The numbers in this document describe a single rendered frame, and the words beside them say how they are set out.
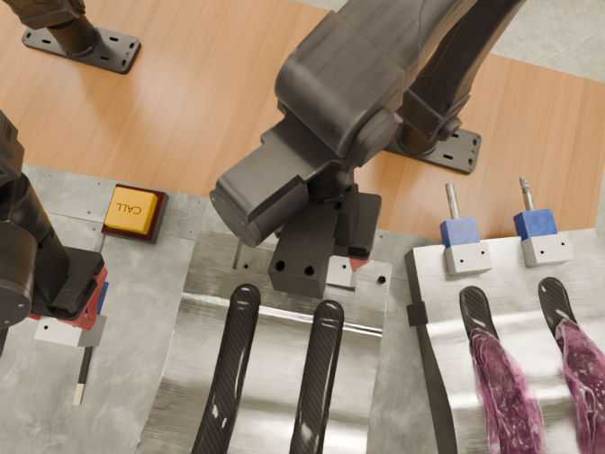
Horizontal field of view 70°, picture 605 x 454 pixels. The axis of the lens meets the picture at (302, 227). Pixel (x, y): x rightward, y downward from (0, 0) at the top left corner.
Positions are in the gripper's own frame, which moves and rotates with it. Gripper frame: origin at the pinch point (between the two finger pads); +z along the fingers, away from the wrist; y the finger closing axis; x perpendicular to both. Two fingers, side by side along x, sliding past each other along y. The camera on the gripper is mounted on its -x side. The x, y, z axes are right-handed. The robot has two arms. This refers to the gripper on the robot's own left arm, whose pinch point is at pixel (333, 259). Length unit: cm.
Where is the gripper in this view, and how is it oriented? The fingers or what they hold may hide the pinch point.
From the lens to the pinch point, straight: 51.9
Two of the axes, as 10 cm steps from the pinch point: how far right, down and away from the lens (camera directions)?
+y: 9.6, 1.4, -2.5
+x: 2.6, -7.9, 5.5
